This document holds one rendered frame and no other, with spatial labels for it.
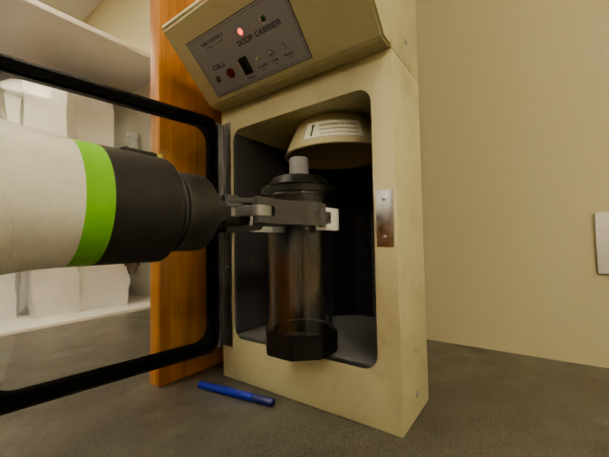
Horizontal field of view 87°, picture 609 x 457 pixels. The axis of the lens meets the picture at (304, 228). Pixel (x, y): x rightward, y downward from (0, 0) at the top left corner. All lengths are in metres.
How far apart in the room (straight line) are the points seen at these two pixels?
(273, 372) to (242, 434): 0.11
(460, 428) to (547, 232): 0.45
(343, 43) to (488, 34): 0.52
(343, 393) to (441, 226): 0.49
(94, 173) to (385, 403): 0.39
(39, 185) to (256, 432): 0.36
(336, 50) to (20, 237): 0.38
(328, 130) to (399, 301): 0.26
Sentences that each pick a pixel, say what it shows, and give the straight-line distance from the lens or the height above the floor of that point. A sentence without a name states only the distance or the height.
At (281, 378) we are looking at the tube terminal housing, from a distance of 0.53.
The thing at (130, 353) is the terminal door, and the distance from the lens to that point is 0.53.
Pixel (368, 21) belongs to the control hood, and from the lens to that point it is 0.44.
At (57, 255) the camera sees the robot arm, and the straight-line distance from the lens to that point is 0.25.
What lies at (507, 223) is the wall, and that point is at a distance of 0.81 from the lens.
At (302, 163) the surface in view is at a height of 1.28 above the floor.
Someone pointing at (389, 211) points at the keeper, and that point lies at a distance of 0.40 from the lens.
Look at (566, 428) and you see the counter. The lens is 0.56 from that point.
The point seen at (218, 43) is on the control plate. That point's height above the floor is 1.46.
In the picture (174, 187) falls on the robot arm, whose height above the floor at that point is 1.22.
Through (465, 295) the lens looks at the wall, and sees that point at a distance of 0.83.
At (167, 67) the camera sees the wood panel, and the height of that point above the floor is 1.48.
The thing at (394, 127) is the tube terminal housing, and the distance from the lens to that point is 0.42.
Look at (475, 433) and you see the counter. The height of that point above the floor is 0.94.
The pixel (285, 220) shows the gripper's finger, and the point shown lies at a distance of 0.32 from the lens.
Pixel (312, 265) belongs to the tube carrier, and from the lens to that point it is 0.41.
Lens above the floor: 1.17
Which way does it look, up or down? 2 degrees up
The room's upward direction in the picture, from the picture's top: 1 degrees counter-clockwise
